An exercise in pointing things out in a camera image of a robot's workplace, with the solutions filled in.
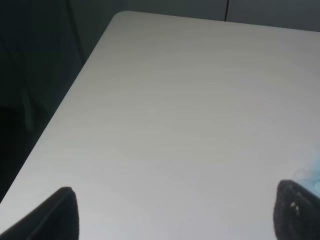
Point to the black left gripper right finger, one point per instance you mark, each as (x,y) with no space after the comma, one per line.
(296,213)

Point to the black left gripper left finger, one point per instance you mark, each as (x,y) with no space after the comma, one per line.
(57,218)

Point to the light blue bath loofah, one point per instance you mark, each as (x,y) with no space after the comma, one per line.
(308,174)

